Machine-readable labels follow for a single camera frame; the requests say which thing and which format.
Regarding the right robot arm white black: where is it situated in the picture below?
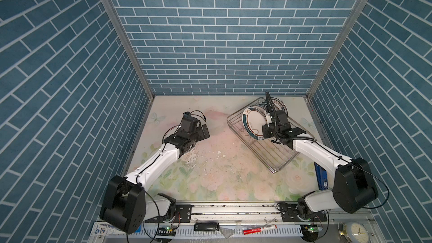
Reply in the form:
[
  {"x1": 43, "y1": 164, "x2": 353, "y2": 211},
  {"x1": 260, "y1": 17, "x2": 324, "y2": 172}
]
[{"x1": 262, "y1": 111, "x2": 379, "y2": 221}]

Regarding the aluminium mounting rail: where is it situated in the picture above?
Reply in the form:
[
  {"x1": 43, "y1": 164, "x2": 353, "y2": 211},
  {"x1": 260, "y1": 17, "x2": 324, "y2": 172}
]
[{"x1": 97, "y1": 200, "x2": 372, "y2": 225}]

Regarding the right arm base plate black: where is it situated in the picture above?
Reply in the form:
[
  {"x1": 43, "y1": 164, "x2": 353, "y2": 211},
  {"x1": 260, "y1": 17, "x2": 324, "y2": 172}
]
[{"x1": 276, "y1": 202, "x2": 328, "y2": 222}]

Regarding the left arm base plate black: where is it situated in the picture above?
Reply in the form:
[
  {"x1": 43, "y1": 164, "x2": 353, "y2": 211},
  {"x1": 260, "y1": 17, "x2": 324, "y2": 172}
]
[{"x1": 168, "y1": 204, "x2": 192, "y2": 223}]

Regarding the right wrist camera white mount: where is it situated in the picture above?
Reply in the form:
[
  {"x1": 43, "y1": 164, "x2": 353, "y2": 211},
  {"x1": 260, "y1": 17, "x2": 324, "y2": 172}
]
[{"x1": 265, "y1": 113, "x2": 272, "y2": 125}]

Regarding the black remote device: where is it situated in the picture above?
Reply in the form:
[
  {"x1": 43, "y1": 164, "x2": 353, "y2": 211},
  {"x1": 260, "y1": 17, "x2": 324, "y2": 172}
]
[{"x1": 193, "y1": 222, "x2": 220, "y2": 232}]

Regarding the white slotted cable duct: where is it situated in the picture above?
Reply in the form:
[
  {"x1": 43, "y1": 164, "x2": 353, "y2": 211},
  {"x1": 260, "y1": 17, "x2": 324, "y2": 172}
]
[{"x1": 156, "y1": 225, "x2": 303, "y2": 239}]

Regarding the blue box by right arm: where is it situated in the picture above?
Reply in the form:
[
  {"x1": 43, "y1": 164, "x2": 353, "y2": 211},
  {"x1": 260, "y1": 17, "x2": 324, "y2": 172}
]
[{"x1": 314, "y1": 163, "x2": 329, "y2": 191}]

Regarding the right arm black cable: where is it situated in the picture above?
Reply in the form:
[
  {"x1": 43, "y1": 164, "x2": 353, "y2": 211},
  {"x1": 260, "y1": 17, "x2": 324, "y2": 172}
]
[{"x1": 264, "y1": 90, "x2": 390, "y2": 209}]

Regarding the green led circuit board left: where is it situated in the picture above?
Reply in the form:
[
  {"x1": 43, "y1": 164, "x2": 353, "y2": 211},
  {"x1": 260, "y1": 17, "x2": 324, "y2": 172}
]
[{"x1": 156, "y1": 227, "x2": 177, "y2": 237}]

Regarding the green led circuit board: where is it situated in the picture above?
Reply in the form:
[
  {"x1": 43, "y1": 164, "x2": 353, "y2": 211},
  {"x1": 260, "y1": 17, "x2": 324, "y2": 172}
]
[
  {"x1": 300, "y1": 225, "x2": 320, "y2": 243},
  {"x1": 156, "y1": 227, "x2": 177, "y2": 237}
]

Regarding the white red blue box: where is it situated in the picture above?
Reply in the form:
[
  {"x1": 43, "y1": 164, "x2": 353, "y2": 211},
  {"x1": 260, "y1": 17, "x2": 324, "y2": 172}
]
[{"x1": 90, "y1": 222, "x2": 118, "y2": 236}]

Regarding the small red rimmed white plate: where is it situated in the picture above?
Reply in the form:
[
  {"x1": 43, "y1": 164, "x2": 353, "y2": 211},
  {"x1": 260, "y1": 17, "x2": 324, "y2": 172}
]
[{"x1": 242, "y1": 105, "x2": 267, "y2": 141}]

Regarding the red marker pen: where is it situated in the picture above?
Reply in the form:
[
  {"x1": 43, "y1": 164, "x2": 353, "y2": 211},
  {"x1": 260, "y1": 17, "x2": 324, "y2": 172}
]
[{"x1": 243, "y1": 225, "x2": 277, "y2": 235}]

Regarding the round analog clock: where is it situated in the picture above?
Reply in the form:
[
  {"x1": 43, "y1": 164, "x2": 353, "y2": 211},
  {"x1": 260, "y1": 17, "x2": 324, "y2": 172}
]
[{"x1": 338, "y1": 222, "x2": 370, "y2": 243}]

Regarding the metal wire dish rack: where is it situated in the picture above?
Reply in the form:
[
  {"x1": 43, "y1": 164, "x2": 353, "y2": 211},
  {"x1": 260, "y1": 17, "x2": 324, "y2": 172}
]
[{"x1": 227, "y1": 97, "x2": 298, "y2": 173}]

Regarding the rear plate in rack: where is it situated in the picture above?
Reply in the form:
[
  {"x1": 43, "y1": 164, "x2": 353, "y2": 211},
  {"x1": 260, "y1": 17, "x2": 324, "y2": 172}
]
[{"x1": 270, "y1": 97, "x2": 288, "y2": 120}]

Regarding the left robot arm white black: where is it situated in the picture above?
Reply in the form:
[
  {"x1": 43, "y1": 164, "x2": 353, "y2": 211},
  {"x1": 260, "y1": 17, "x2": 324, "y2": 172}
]
[{"x1": 100, "y1": 124, "x2": 210, "y2": 235}]

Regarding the green led circuit board right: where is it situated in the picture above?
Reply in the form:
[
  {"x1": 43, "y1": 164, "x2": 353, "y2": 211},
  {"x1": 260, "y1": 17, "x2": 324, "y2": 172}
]
[{"x1": 300, "y1": 225, "x2": 320, "y2": 243}]

